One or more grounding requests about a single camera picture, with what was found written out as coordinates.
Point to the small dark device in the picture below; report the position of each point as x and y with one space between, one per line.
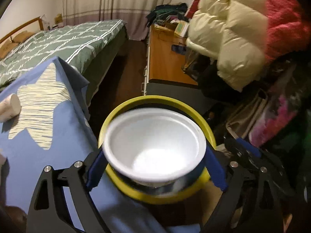
178 48

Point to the pink dotted puffer jacket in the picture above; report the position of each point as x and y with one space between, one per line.
286 17

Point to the blue star print tablecloth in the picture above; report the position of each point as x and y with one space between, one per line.
60 131

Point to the cream puffer jacket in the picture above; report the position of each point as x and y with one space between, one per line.
230 41

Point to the small white bottle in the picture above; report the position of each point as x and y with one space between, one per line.
9 108

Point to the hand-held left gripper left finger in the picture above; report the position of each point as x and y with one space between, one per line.
96 172

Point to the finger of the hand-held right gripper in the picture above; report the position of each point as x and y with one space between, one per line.
245 145

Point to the brown pillow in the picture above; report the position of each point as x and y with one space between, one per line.
23 36

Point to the dark shiny bag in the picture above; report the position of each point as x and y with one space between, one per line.
196 65

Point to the green plaid duvet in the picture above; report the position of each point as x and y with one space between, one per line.
60 46

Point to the pink floral bag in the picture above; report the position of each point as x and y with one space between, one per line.
277 121

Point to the heap of clothes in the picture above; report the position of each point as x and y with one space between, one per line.
167 13

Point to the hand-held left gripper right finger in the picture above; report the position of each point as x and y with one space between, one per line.
216 170

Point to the wooden bed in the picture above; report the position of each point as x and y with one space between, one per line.
24 26

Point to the green book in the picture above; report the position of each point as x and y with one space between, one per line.
181 29

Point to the wooden dresser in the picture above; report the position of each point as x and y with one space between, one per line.
165 60

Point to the pink and white curtain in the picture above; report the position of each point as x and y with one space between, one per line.
109 4

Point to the white foam bowl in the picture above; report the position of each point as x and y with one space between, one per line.
150 145

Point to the dark bin with yellow rim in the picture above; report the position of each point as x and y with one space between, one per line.
145 100

